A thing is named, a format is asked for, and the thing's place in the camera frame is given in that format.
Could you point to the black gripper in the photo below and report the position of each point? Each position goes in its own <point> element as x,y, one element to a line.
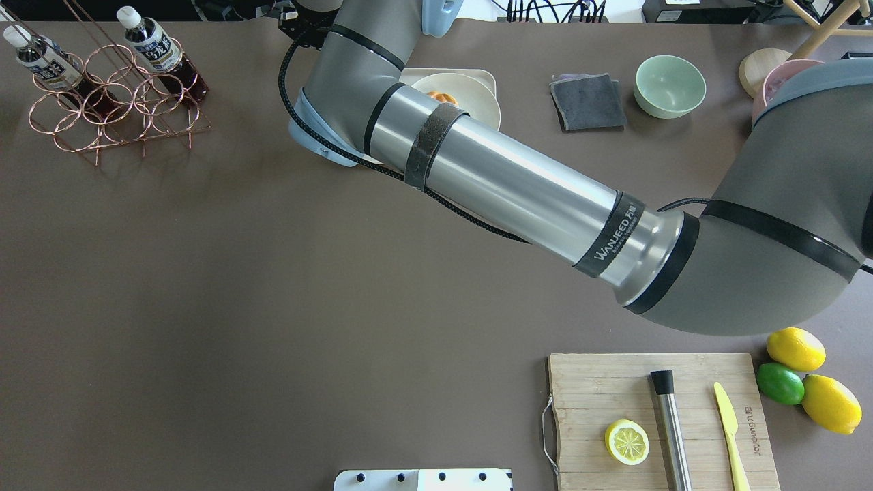
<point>265,6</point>

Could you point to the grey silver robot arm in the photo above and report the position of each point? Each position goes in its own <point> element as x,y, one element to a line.
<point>780,240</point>

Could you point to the cream serving tray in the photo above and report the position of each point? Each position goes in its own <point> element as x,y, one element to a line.
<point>411,74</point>

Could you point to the tea bottle front rack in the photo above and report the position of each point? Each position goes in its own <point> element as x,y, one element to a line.
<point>164,56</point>

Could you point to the tea bottle rack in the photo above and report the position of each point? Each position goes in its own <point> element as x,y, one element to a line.
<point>164,56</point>
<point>55,70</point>

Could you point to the tea bottle right rack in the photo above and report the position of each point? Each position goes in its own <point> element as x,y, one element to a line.
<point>55,70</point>

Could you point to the white round plate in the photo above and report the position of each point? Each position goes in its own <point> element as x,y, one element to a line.
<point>474,99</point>

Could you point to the grey folded cloth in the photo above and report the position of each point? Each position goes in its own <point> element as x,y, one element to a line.
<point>587,102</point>

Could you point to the mint green bowl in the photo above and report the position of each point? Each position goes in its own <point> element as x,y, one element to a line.
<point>668,87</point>

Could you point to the round wooden lid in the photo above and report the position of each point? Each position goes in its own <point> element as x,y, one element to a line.
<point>755,67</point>

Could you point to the pink ice bowl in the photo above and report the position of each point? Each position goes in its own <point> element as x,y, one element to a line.
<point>775,79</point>

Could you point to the stainless steel muddler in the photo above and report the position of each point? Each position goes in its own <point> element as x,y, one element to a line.
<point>676,461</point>

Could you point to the bamboo cutting board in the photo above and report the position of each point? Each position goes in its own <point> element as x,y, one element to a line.
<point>591,391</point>

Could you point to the half lemon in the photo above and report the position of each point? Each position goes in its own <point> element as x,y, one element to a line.
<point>627,442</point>

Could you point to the upper whole yellow lemon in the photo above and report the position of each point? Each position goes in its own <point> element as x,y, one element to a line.
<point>796,348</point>

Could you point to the whole yellow lemon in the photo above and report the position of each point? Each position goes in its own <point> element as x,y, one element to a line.
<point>796,348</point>
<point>831,404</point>

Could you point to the green lime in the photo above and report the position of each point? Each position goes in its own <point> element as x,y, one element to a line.
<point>780,383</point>

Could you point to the yellow plastic knife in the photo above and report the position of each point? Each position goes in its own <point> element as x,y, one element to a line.
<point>730,427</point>

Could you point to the lower whole yellow lemon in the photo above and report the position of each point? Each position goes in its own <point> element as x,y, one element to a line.
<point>831,404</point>

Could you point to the braided ring donut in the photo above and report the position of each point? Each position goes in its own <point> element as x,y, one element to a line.
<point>443,97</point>

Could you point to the copper wire bottle rack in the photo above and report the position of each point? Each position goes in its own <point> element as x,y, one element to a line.
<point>123,104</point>

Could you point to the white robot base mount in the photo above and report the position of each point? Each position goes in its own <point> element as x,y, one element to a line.
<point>425,479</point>

